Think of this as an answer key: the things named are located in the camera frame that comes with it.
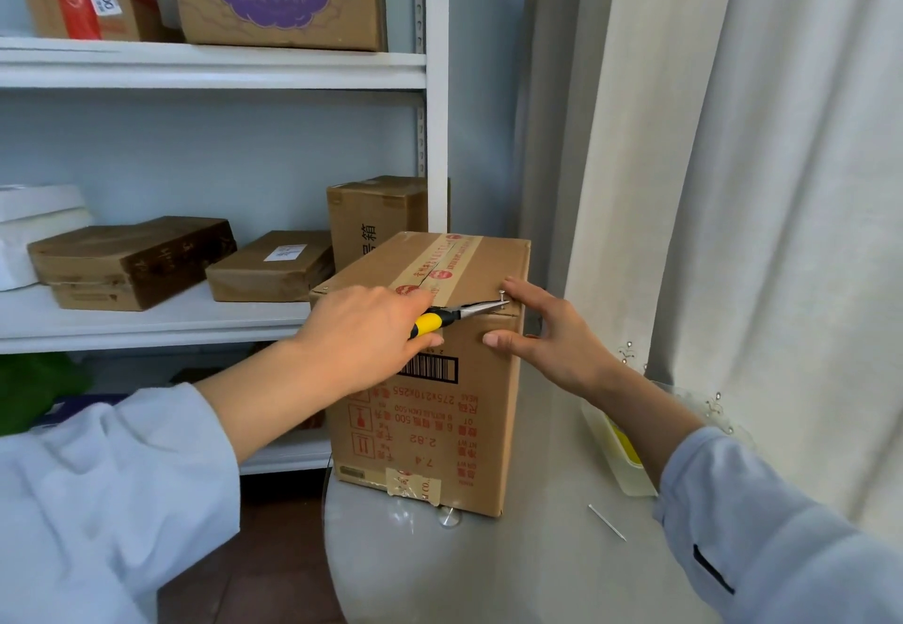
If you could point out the green object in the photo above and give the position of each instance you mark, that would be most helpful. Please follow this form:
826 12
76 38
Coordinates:
35 391

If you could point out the person's right hand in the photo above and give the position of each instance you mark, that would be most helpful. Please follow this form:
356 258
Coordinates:
571 355

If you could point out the person's left hand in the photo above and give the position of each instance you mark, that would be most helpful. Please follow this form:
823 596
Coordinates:
360 341

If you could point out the white curtain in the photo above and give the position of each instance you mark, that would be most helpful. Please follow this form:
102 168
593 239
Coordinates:
776 221

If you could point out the white metal shelf unit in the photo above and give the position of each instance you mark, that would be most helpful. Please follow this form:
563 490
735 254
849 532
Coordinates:
212 66

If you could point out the white foam box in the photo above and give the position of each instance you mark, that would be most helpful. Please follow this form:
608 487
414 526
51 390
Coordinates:
35 204

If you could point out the person's left forearm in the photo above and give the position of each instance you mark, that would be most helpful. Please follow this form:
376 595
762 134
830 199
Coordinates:
92 503

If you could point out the upright small cardboard box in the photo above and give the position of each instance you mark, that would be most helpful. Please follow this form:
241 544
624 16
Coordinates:
374 211

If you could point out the flat brown box white label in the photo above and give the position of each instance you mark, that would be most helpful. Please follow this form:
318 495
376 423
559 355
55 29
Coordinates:
261 281

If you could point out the silver table mount disc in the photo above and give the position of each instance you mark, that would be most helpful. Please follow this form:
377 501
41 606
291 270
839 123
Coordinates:
449 518

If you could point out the yellow tape roll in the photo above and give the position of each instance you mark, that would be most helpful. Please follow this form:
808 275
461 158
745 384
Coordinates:
628 447

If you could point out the brown cardboard box red print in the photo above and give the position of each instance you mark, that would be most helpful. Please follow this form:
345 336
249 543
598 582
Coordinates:
458 433

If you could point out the clear plastic container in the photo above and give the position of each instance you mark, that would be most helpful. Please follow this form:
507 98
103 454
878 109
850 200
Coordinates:
628 479

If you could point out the person's right forearm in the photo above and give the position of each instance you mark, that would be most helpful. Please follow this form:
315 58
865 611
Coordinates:
776 546

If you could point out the dark brown flat box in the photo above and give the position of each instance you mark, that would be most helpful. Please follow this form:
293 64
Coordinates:
120 260

